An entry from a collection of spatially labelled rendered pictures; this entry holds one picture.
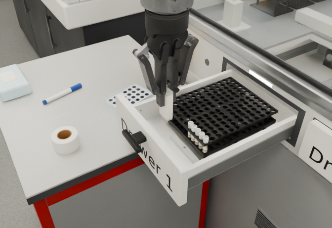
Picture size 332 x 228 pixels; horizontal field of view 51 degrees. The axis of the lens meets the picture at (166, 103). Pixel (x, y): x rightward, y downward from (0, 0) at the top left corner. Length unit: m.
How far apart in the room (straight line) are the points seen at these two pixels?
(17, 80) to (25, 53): 1.92
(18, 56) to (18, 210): 1.55
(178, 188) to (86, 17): 0.96
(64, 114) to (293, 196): 0.69
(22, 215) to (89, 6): 1.02
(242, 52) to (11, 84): 0.71
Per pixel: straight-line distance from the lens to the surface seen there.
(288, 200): 1.03
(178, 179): 0.69
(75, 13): 1.47
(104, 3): 1.50
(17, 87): 1.19
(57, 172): 0.92
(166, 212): 1.26
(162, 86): 0.66
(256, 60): 0.90
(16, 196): 1.94
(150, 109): 0.89
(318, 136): 0.83
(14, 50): 3.20
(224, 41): 0.98
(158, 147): 0.71
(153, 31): 0.59
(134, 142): 0.74
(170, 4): 0.56
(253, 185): 1.13
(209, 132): 0.78
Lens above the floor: 1.42
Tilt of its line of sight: 38 degrees down
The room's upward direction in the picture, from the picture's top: straight up
